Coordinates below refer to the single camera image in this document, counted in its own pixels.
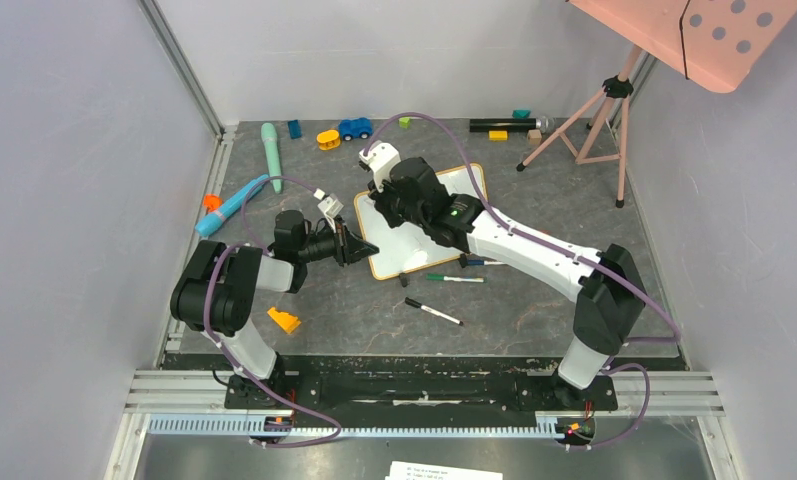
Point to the orange small toy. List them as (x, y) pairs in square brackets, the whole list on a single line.
[(212, 202)]

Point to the blue toy crayon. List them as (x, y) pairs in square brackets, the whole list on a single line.
[(213, 221)]

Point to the blue toy car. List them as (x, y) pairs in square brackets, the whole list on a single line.
[(358, 128)]

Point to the mint green toy crayon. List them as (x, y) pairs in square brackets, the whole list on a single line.
[(269, 137)]

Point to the yellow framed whiteboard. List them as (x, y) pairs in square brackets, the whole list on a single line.
[(410, 247)]

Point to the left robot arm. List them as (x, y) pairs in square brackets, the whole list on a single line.
[(214, 294)]

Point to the black capped marker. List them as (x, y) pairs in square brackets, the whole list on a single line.
[(426, 308)]

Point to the pink tripod stand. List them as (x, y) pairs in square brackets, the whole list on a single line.
[(614, 91)]

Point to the orange wedge toy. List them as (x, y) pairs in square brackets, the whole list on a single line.
[(288, 322)]

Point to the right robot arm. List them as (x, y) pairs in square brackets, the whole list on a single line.
[(604, 285)]

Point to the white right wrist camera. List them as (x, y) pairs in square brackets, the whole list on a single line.
[(379, 160)]

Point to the wooden block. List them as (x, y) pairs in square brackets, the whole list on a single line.
[(534, 137)]

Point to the yellow block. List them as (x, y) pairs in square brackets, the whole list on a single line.
[(498, 135)]

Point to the white paper sheet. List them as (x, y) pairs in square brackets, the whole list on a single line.
[(416, 471)]

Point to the teal block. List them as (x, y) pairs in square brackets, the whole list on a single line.
[(521, 114)]

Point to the black microphone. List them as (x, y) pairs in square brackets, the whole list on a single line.
[(542, 123)]

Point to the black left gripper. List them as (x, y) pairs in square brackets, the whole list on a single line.
[(355, 248)]

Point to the green capped marker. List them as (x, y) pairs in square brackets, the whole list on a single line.
[(450, 278)]

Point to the pink perforated panel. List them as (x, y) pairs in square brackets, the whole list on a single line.
[(714, 44)]

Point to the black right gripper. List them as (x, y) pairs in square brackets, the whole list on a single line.
[(383, 201)]

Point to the dark blue block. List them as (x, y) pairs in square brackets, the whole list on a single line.
[(294, 128)]

